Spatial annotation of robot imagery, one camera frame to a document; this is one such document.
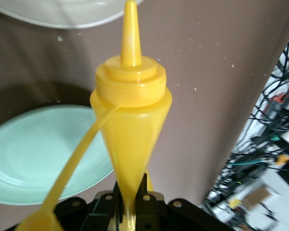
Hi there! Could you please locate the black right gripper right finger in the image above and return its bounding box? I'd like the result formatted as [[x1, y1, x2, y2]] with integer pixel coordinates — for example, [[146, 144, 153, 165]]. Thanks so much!
[[134, 173, 222, 231]]

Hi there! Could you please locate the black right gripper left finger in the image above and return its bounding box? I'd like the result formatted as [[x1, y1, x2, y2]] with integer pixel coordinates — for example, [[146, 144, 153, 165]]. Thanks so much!
[[55, 180, 123, 231]]

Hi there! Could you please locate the yellow mustard squeeze bottle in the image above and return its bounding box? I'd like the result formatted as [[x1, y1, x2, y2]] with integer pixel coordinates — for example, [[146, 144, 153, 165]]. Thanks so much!
[[16, 0, 173, 231]]

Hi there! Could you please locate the mint green plate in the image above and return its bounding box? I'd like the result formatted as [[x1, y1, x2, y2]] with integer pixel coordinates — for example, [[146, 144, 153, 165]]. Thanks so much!
[[0, 104, 116, 205]]

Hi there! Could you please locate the beige plate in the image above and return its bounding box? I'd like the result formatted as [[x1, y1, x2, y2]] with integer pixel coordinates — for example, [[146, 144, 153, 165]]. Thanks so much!
[[0, 0, 145, 29]]

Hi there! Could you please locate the teal floor cable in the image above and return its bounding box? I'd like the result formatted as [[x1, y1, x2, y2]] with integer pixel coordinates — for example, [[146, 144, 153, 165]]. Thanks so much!
[[227, 157, 276, 167]]

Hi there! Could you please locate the black floor cable tangle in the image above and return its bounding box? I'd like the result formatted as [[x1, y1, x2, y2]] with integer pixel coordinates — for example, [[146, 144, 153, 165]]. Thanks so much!
[[204, 23, 289, 231]]

